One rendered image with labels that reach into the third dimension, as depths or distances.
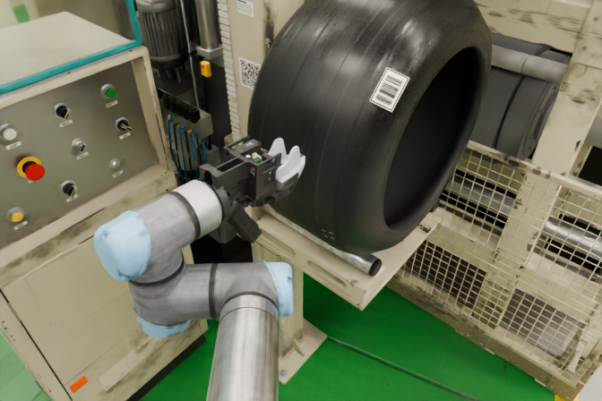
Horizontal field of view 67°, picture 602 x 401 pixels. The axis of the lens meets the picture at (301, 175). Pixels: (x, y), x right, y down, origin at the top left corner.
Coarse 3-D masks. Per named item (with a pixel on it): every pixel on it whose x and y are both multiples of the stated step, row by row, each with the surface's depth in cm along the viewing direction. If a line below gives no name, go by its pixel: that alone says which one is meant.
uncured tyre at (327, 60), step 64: (320, 0) 83; (384, 0) 79; (448, 0) 79; (320, 64) 77; (384, 64) 72; (448, 64) 113; (256, 128) 85; (320, 128) 76; (384, 128) 74; (448, 128) 119; (320, 192) 80; (384, 192) 82
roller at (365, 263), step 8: (264, 208) 120; (280, 216) 117; (288, 224) 116; (304, 232) 113; (312, 240) 113; (320, 240) 110; (328, 248) 109; (344, 256) 107; (352, 256) 105; (360, 256) 104; (368, 256) 104; (352, 264) 106; (360, 264) 104; (368, 264) 103; (376, 264) 103; (368, 272) 104; (376, 272) 105
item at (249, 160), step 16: (256, 144) 70; (224, 160) 69; (240, 160) 66; (256, 160) 67; (272, 160) 69; (208, 176) 64; (224, 176) 62; (240, 176) 65; (256, 176) 65; (272, 176) 70; (224, 192) 63; (240, 192) 67; (256, 192) 67; (272, 192) 70; (224, 208) 63
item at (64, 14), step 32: (0, 0) 86; (32, 0) 90; (64, 0) 94; (96, 0) 99; (128, 0) 104; (0, 32) 88; (32, 32) 92; (64, 32) 97; (96, 32) 102; (128, 32) 108; (0, 64) 90; (32, 64) 95; (64, 64) 100
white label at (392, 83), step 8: (384, 72) 72; (392, 72) 72; (384, 80) 72; (392, 80) 72; (400, 80) 71; (376, 88) 72; (384, 88) 72; (392, 88) 72; (400, 88) 71; (376, 96) 72; (384, 96) 72; (392, 96) 71; (376, 104) 72; (384, 104) 72; (392, 104) 71
